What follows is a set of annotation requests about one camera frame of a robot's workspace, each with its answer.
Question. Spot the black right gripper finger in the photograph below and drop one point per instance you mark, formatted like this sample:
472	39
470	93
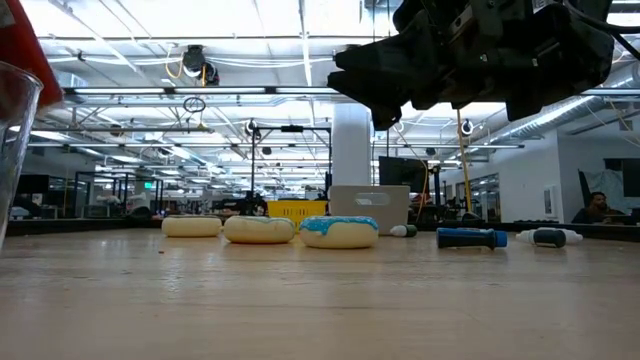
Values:
390	90
390	55

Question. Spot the blue frosted toy donut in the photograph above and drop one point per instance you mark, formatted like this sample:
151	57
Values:
339	235

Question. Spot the white building column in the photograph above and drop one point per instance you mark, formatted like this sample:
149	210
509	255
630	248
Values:
351	150

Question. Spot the clear plastic container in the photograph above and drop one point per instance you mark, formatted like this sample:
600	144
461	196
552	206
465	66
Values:
20	150

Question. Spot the mint frosted toy donut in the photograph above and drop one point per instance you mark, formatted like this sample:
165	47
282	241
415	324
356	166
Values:
259	231

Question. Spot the black background rig frame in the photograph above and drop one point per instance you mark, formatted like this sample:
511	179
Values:
292	128

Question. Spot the small white green marker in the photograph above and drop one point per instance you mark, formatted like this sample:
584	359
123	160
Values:
404	230

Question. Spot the framed wall poster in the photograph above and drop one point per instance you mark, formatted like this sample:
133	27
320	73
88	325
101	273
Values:
549	201

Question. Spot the grey plastic bin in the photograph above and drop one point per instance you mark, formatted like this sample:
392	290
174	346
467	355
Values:
370	215

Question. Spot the yellow plastic basket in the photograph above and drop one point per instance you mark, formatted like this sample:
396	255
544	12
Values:
295	207

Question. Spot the blue marker pen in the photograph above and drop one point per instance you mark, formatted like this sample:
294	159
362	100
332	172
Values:
470	238

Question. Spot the person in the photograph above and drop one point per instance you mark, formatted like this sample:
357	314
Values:
597	210

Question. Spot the black computer monitor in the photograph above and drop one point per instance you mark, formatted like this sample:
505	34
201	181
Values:
400	175

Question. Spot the black aluminium rig frame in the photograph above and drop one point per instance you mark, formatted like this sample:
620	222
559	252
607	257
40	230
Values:
75	226

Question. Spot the white black marker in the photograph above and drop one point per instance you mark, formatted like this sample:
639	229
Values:
547	238

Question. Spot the silver air duct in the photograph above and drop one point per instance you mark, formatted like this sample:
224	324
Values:
565	112

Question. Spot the black ceiling camera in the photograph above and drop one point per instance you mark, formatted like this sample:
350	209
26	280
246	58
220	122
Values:
251	127
467	127

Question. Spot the red cracker packet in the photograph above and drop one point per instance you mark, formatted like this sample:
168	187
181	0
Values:
25	50

